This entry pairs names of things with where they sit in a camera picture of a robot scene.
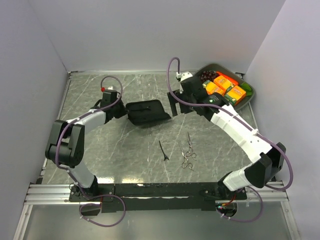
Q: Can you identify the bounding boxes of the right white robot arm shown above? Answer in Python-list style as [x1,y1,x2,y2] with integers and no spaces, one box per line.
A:
[169,72,285,199]

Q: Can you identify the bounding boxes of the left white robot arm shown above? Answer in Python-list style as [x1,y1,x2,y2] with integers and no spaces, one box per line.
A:
[45,88,127,201]

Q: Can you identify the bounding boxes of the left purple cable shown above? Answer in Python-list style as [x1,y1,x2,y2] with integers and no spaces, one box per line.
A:
[54,75,124,198]

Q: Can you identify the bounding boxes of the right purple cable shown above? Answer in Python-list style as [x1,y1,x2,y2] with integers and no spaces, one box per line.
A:
[166,57,294,192]

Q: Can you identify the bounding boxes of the dark red grapes bunch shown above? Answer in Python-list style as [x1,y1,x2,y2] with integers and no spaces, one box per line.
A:
[200,70,220,82]

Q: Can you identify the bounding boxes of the purple cable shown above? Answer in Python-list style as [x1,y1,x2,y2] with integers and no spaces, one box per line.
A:
[54,75,124,198]
[166,57,294,192]

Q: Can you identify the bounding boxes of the grey plastic tray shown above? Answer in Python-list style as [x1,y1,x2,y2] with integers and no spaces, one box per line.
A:
[194,63,255,110]

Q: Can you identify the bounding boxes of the orange carrot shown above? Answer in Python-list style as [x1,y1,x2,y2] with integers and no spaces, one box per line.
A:
[216,71,239,86]

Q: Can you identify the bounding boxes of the silver hair scissors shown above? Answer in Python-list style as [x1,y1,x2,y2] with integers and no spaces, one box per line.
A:
[186,132,197,161]
[179,143,193,171]

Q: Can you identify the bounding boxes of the black zippered tool case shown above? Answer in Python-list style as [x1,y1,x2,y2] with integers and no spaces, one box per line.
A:
[125,99,171,126]

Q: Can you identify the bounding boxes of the green leaf vegetable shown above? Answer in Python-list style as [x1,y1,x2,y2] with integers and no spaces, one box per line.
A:
[239,82,253,97]

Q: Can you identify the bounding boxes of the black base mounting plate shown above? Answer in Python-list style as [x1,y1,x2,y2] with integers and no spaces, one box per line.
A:
[69,182,247,213]

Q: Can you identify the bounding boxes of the orange juice carton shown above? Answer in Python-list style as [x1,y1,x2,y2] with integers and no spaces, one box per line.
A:
[224,85,247,106]
[213,75,235,93]
[202,80,225,96]

